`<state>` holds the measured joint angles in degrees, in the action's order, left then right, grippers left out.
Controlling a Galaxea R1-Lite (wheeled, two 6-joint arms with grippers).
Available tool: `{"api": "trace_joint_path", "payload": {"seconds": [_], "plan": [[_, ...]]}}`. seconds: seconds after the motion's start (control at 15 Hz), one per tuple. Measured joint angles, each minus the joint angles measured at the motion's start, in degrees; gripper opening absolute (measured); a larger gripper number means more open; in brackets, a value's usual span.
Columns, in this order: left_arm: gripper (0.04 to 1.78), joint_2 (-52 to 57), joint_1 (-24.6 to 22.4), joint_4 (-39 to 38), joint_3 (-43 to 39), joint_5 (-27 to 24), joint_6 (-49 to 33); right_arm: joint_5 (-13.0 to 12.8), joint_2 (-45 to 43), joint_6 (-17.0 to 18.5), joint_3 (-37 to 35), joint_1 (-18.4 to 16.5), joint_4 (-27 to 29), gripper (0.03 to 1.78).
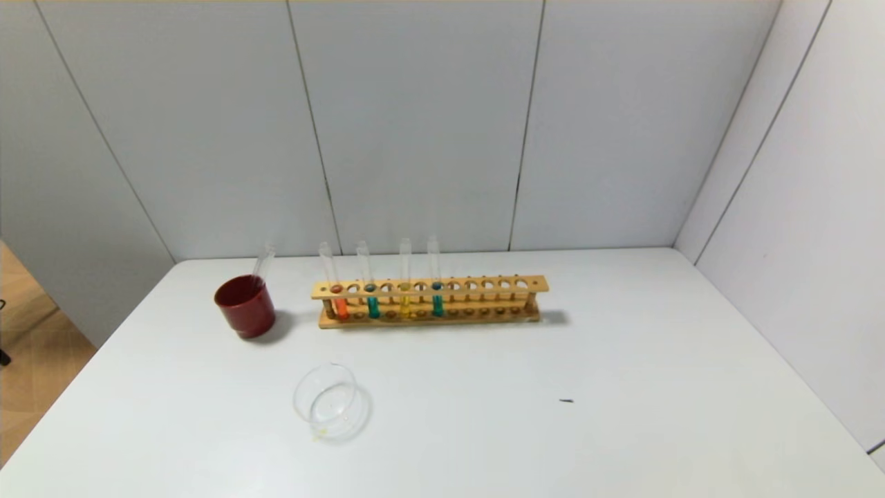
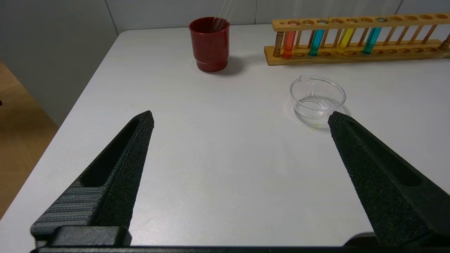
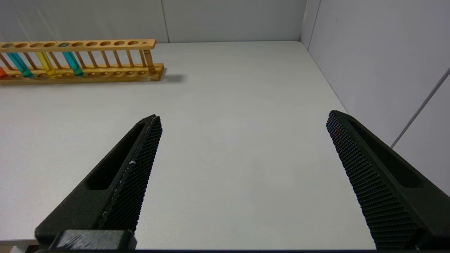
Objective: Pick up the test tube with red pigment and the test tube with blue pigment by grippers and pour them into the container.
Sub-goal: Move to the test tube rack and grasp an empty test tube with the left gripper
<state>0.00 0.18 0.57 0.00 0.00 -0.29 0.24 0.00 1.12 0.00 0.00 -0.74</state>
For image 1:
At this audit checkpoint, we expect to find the test tube with blue-green liquid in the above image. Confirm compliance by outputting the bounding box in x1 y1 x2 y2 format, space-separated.
427 234 445 318
355 240 381 320

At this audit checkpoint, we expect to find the test tube with red liquid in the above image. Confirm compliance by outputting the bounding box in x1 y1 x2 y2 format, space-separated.
318 242 350 320

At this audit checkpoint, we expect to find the test tube with yellow liquid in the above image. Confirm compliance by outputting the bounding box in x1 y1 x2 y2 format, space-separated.
398 237 413 318

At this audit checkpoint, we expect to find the wooden test tube rack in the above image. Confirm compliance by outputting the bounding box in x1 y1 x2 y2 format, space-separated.
310 275 550 330

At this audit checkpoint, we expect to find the empty clear glass tube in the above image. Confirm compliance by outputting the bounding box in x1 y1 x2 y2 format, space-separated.
252 241 276 281

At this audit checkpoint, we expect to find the clear glass beaker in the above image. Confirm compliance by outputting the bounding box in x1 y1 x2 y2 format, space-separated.
292 362 372 443

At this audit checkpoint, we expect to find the dark red cup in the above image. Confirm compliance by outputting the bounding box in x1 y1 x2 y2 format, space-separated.
214 275 277 340

